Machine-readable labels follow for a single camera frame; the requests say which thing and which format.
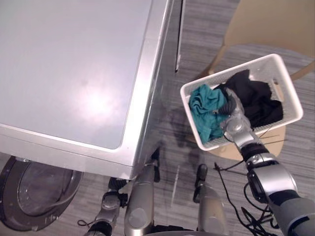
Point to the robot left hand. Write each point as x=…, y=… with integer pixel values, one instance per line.
x=116, y=184

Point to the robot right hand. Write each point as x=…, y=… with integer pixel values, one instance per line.
x=232, y=100

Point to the teal cloth garment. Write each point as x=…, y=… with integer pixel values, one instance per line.
x=206, y=108

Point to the white plastic laundry basket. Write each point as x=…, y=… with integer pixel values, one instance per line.
x=283, y=73

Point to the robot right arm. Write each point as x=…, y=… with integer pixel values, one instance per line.
x=270, y=177

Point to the round washing machine door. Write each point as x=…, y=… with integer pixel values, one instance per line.
x=37, y=194

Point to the silver washing machine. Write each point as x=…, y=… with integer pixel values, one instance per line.
x=73, y=61

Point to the black cloth garment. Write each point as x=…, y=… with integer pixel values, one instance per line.
x=256, y=98

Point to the robot left leg silver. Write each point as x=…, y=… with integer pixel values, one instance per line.
x=140, y=201

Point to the robot leg silver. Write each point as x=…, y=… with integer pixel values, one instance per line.
x=140, y=201
x=211, y=209

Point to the robot left foot dark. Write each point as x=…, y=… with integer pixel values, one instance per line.
x=156, y=164

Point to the robot foot dark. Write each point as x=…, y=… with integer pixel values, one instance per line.
x=201, y=177
x=156, y=164

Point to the robot dark waist body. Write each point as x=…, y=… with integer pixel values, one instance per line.
x=172, y=230

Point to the robot right foot dark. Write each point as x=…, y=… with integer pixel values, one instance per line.
x=201, y=177

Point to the dark thin panel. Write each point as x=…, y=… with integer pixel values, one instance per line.
x=179, y=37

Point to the beige wooden chair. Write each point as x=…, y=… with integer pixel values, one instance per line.
x=270, y=22

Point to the robot right leg silver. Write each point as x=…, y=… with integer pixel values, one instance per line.
x=211, y=209

